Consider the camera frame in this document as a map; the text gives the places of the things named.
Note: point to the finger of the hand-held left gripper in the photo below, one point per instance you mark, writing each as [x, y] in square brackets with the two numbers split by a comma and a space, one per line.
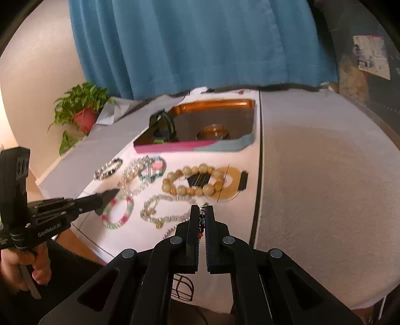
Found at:
[100, 210]
[106, 196]

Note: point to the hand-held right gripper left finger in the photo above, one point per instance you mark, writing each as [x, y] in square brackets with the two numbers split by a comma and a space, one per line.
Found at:
[192, 237]

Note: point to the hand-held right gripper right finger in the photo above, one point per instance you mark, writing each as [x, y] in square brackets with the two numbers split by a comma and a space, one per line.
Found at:
[211, 237]

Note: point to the pink and blue tin tray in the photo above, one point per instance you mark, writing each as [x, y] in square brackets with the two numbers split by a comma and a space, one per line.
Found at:
[218, 145]

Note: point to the person's left hand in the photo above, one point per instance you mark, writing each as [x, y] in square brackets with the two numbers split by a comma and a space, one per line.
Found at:
[12, 265]

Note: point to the white printed cloth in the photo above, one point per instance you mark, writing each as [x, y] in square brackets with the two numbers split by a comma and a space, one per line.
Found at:
[243, 200]

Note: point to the person's dark clothing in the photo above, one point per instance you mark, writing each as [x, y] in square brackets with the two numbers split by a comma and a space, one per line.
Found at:
[72, 281]

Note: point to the black and green watch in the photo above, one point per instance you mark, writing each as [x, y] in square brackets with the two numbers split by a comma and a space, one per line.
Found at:
[162, 126]

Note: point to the potted green plant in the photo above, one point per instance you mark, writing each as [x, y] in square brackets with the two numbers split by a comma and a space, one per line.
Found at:
[82, 109]

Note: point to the gold bangle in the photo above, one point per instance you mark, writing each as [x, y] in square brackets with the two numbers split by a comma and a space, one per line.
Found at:
[214, 132]

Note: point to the grey textured cloth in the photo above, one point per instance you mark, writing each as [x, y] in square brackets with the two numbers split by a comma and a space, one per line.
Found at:
[312, 187]

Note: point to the blue curtain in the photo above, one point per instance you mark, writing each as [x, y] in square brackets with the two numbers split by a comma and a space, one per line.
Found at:
[200, 47]

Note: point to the wall poster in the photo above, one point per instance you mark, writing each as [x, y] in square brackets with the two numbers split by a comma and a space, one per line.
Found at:
[372, 56]

